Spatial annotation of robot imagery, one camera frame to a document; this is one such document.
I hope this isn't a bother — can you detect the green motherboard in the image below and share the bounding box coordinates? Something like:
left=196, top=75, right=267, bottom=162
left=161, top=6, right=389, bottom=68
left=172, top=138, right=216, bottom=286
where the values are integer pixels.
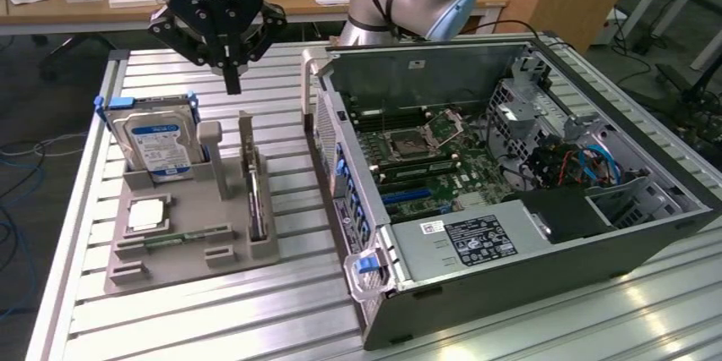
left=343, top=98, right=512, bottom=225

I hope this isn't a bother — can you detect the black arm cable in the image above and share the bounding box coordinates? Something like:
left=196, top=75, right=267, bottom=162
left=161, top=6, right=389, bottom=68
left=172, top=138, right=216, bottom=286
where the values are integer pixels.
left=393, top=18, right=566, bottom=43

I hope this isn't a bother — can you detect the grey power supply unit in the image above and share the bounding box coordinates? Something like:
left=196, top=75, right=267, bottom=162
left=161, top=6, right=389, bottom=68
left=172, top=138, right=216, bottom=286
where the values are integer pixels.
left=388, top=202, right=552, bottom=290

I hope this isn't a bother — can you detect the white floor cable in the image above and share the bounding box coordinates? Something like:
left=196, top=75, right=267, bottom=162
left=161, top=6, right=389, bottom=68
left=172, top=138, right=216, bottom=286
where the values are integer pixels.
left=0, top=131, right=89, bottom=158

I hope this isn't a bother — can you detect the red wire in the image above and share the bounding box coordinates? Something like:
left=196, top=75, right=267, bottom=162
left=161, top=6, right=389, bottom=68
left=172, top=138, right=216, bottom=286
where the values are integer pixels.
left=556, top=148, right=583, bottom=187

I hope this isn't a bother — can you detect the open black PC case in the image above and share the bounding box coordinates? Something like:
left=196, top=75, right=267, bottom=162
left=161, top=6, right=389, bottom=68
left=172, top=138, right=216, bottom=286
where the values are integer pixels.
left=301, top=30, right=716, bottom=352

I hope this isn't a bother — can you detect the silver perforated disk bay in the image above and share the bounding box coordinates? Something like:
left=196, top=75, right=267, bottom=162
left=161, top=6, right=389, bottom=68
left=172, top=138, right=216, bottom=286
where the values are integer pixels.
left=487, top=77, right=568, bottom=157

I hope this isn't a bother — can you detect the blue expansion slot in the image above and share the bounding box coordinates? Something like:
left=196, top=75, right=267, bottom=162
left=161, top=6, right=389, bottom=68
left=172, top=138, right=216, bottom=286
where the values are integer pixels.
left=381, top=186, right=448, bottom=206

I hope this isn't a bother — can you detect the installed RAM stick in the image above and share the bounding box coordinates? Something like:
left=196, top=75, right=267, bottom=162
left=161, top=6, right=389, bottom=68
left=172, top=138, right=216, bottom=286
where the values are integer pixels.
left=375, top=161, right=459, bottom=179

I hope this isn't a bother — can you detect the CPU socket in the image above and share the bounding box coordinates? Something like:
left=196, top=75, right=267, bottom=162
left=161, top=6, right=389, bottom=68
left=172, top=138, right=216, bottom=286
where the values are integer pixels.
left=383, top=128, right=436, bottom=164

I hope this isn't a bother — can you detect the green loose RAM stick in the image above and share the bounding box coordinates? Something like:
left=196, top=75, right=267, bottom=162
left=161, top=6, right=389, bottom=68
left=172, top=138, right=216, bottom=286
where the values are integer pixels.
left=142, top=227, right=215, bottom=249

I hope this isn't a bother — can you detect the blue wire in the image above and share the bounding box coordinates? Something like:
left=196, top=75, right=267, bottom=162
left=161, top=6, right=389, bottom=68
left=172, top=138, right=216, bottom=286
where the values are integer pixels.
left=579, top=144, right=623, bottom=187

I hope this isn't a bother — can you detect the green graphics card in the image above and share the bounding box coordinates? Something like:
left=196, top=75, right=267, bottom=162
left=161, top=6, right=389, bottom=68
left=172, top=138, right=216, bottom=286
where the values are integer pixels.
left=236, top=109, right=273, bottom=244

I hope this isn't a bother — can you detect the metal socket cover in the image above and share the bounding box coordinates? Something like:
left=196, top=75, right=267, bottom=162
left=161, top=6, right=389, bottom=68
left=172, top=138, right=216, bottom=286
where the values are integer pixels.
left=421, top=107, right=469, bottom=136

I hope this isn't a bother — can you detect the hard disk with blue bracket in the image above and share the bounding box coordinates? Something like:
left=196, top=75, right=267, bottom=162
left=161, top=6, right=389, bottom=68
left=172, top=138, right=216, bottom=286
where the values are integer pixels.
left=92, top=90, right=205, bottom=184

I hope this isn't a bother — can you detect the grey parts rack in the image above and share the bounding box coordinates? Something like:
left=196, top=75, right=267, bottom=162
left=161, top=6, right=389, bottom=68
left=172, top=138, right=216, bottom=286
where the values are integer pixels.
left=104, top=121, right=283, bottom=294

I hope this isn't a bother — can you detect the silver CPU chip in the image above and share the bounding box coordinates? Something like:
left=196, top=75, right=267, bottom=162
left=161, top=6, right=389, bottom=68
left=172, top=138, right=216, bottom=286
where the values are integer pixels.
left=126, top=200, right=169, bottom=231

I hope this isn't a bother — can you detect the black plastic shroud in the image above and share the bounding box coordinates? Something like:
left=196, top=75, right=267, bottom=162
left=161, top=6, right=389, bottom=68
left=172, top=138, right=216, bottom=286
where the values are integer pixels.
left=516, top=189, right=616, bottom=244

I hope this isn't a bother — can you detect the blue floor cable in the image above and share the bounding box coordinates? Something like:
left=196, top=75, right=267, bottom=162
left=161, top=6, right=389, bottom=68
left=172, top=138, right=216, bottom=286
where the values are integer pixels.
left=0, top=202, right=38, bottom=320

